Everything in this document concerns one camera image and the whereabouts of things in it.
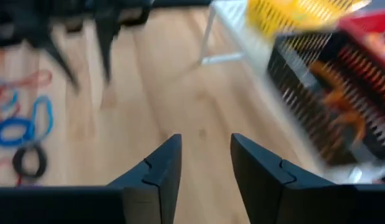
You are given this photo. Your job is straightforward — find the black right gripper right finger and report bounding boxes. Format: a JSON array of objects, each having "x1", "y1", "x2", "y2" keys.
[{"x1": 230, "y1": 133, "x2": 385, "y2": 224}]

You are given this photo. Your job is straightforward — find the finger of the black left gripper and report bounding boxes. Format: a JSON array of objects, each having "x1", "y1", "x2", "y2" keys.
[
  {"x1": 95, "y1": 17, "x2": 121, "y2": 85},
  {"x1": 36, "y1": 30, "x2": 81, "y2": 95}
]

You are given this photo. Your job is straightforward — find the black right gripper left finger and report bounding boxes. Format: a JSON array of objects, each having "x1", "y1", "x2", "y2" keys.
[{"x1": 0, "y1": 133, "x2": 183, "y2": 224}]

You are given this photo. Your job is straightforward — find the red rubber band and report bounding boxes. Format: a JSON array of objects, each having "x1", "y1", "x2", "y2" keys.
[
  {"x1": 0, "y1": 68, "x2": 54, "y2": 119},
  {"x1": 0, "y1": 156, "x2": 25, "y2": 187}
]

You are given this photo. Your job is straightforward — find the blue rubber band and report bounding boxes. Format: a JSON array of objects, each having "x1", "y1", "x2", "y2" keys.
[{"x1": 31, "y1": 94, "x2": 55, "y2": 142}]

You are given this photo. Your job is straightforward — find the blue coil keychain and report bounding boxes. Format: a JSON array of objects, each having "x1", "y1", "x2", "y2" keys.
[{"x1": 0, "y1": 117, "x2": 37, "y2": 147}]

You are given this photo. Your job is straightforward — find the black coil keychain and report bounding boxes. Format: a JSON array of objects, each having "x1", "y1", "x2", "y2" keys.
[{"x1": 11, "y1": 144, "x2": 48, "y2": 180}]

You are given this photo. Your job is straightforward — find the orange rubber band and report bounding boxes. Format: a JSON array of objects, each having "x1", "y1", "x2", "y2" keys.
[
  {"x1": 323, "y1": 93, "x2": 368, "y2": 149},
  {"x1": 309, "y1": 58, "x2": 348, "y2": 105}
]

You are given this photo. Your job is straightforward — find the black plastic basket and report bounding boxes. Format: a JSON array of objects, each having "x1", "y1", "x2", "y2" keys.
[{"x1": 266, "y1": 30, "x2": 385, "y2": 167}]

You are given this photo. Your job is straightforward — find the yellow plastic basket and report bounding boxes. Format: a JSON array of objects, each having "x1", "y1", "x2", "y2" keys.
[{"x1": 245, "y1": 0, "x2": 373, "y2": 43}]

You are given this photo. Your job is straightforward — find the white metal shelf riser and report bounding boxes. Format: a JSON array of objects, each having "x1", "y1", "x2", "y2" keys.
[{"x1": 197, "y1": 0, "x2": 385, "y2": 184}]

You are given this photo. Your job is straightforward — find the red plastic basket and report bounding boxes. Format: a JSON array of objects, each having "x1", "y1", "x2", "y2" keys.
[{"x1": 335, "y1": 9, "x2": 385, "y2": 74}]

